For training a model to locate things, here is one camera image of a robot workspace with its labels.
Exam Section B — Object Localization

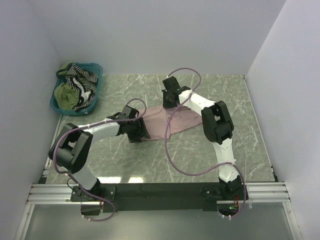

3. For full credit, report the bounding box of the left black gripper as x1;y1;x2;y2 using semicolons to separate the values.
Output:
127;117;150;143

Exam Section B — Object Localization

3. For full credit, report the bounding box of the pink tank top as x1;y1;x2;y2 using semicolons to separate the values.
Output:
141;106;202;141

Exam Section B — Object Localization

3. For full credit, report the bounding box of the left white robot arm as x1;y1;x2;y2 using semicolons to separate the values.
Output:
48;105;151;201

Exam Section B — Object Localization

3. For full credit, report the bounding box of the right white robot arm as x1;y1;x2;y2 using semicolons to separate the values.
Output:
162;76;247;200

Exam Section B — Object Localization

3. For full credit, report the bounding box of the black white striped tank top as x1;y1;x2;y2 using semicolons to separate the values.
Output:
65;63;99;112

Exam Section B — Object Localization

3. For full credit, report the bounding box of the green tank top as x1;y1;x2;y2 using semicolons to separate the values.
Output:
53;62;79;110

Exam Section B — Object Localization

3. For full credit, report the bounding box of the black base beam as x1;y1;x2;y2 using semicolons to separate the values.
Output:
70;182;249;216

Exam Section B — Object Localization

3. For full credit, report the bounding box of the teal plastic basket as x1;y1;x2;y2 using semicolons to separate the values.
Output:
50;62;103;116

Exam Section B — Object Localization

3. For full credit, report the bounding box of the aluminium rail frame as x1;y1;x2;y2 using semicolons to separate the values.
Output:
14;114;301;240

